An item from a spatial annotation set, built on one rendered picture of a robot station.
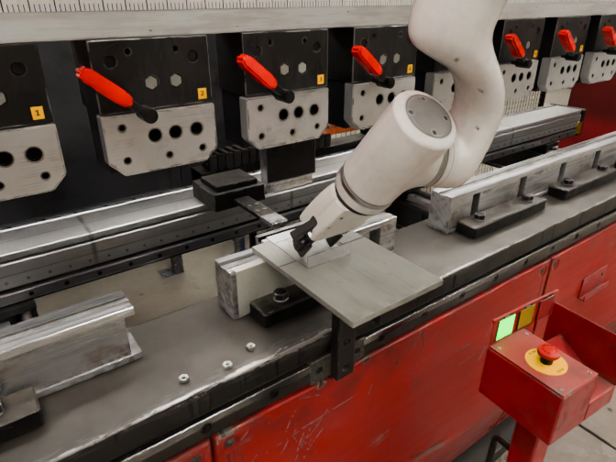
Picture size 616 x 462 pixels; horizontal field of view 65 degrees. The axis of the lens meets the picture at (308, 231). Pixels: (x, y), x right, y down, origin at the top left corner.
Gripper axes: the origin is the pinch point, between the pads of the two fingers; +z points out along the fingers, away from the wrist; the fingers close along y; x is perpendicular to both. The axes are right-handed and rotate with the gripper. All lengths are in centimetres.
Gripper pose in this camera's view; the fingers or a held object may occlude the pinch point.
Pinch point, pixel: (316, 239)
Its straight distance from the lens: 79.5
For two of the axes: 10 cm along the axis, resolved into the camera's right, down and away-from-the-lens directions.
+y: -8.1, 2.6, -5.3
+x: 4.5, 8.5, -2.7
